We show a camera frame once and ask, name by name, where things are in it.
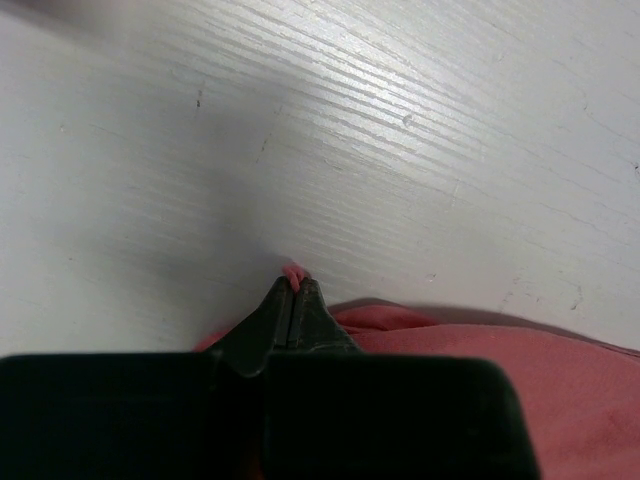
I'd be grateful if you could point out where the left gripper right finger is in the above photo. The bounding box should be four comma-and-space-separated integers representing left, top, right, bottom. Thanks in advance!
262, 279, 540, 479

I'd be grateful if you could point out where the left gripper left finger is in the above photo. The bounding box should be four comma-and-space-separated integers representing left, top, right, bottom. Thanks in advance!
1, 277, 295, 479

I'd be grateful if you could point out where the salmon pink t-shirt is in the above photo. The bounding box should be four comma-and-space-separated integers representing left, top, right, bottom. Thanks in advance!
197, 264, 639, 479

